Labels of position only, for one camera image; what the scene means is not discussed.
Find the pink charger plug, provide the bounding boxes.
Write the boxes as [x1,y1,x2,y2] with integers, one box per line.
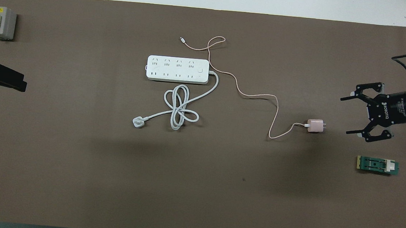
[307,118,328,135]

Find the grey on-off switch box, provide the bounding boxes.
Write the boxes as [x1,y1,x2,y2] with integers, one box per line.
[0,7,18,42]

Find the pink charging cable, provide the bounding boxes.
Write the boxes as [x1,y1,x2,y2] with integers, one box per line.
[172,33,316,142]

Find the white power strip cord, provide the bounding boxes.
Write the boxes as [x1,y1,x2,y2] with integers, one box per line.
[132,65,220,134]

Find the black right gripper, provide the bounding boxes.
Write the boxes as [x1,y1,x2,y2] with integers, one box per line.
[338,80,406,146]

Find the brown table mat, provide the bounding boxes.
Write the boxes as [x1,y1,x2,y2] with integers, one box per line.
[0,0,406,228]

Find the white power strip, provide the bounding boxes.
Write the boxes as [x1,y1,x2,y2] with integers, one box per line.
[145,55,211,85]

